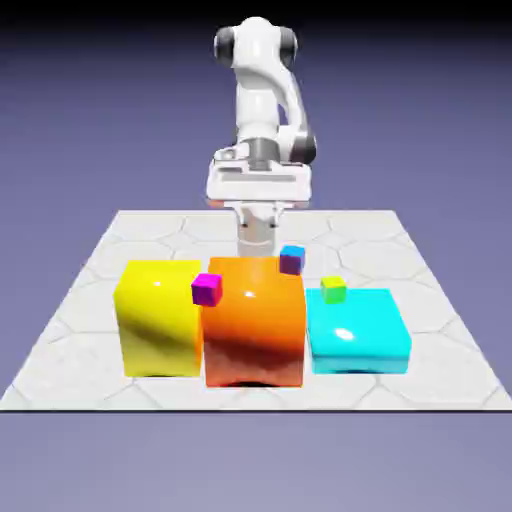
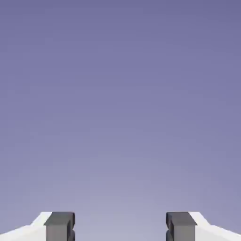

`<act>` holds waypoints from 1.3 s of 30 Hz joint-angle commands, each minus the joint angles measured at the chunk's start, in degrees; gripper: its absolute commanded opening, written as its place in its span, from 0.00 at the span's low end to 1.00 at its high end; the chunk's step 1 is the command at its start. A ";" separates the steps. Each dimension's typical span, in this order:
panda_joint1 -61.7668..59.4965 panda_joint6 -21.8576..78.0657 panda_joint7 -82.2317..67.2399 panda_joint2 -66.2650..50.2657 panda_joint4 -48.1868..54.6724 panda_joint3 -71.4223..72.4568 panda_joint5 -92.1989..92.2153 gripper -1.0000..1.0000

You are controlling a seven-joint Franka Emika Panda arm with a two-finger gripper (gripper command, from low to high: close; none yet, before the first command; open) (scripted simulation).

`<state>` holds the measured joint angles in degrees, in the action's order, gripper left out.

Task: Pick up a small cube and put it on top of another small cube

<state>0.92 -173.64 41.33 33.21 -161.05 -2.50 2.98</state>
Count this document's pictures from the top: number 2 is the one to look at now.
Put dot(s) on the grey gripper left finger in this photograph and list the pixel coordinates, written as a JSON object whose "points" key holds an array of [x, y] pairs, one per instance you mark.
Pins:
{"points": [[56, 229]]}

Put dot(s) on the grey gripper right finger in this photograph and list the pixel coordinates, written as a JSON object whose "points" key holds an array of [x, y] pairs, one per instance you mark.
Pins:
{"points": [[183, 229]]}

